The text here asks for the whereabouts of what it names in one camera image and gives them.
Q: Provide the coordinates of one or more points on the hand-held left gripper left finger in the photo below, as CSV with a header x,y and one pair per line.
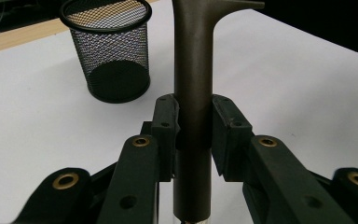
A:
x,y
136,180

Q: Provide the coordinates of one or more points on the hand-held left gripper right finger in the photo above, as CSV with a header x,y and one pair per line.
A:
x,y
261,174

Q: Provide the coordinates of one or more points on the black mesh pen cup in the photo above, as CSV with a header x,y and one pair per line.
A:
x,y
112,62

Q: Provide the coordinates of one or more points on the wooden table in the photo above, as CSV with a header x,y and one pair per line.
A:
x,y
12,39

